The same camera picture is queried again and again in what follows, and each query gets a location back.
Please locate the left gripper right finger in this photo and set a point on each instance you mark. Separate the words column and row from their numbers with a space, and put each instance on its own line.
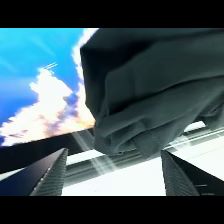
column 186, row 180

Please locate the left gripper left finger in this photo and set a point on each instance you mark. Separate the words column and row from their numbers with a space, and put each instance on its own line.
column 36, row 178

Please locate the dark green garment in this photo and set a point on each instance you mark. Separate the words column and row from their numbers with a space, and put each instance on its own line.
column 150, row 83

